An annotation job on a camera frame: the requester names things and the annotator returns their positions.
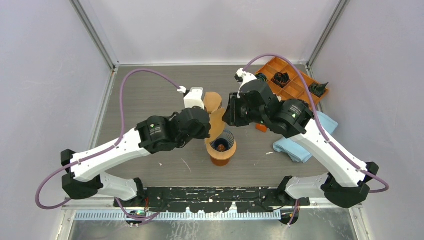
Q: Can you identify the dark folded item right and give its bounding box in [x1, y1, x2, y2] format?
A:
[308, 82, 329, 98]

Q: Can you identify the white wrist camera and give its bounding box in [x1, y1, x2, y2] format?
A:
[177, 86, 205, 110]
[234, 68, 258, 99]

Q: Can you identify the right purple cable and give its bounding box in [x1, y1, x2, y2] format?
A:
[241, 53, 390, 229]

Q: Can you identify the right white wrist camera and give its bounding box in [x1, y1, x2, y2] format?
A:
[234, 68, 258, 99]

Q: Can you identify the dark folded item back left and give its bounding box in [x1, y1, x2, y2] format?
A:
[255, 72, 268, 83]

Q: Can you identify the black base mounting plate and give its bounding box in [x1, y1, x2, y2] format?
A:
[120, 187, 296, 214]

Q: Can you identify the blue glass dripper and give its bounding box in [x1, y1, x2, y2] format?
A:
[209, 129, 236, 152]

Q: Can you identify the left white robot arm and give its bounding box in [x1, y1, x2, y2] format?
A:
[61, 107, 211, 207]

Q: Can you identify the dark folded item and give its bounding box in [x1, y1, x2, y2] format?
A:
[271, 72, 290, 89]
[255, 72, 268, 83]
[308, 82, 329, 98]

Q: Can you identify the amber glass carafe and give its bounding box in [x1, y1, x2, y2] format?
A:
[210, 157, 231, 167]

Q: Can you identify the orange coffee filter box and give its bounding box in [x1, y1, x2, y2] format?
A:
[255, 123, 268, 133]

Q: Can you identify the brown paper coffee filter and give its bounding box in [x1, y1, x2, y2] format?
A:
[203, 92, 222, 114]

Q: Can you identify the light blue cloth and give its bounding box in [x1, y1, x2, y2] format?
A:
[272, 111, 339, 163]

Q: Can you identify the white slotted cable duct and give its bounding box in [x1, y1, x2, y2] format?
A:
[74, 209, 281, 221]

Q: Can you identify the dark folded item back middle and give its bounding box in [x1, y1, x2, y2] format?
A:
[271, 72, 290, 89]

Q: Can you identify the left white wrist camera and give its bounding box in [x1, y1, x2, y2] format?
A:
[177, 86, 205, 110]

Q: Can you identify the orange compartment tray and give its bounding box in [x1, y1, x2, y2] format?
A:
[255, 57, 329, 105]

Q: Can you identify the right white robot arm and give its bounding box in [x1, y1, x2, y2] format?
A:
[222, 80, 379, 209]

